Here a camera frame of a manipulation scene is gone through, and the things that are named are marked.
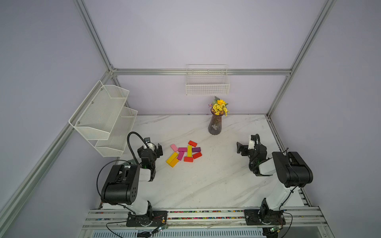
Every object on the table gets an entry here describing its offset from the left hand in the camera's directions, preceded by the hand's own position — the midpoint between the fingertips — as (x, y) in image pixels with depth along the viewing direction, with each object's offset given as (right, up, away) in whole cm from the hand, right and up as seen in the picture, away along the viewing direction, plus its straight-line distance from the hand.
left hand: (151, 146), depth 94 cm
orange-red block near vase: (+27, +1, +9) cm, 28 cm away
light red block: (+24, -8, +1) cm, 25 cm away
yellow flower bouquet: (+43, +25, -4) cm, 50 cm away
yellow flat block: (+13, -8, +2) cm, 15 cm away
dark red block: (+30, -6, +3) cm, 31 cm away
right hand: (+62, +1, +5) cm, 63 cm away
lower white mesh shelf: (-14, +2, -18) cm, 23 cm away
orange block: (+15, -10, -1) cm, 18 cm away
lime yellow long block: (+25, -3, +4) cm, 25 cm away
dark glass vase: (+43, +12, +8) cm, 45 cm away
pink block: (+14, -2, +7) cm, 16 cm away
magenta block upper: (+20, -3, +5) cm, 21 cm away
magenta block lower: (+19, -6, +3) cm, 20 cm away
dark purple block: (+29, -3, +5) cm, 30 cm away
